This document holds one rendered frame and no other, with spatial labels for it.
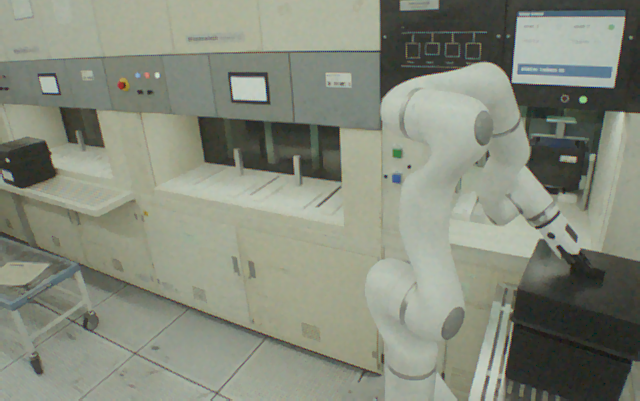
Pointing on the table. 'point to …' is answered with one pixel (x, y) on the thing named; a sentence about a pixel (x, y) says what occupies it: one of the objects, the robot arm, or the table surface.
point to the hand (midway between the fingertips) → (584, 266)
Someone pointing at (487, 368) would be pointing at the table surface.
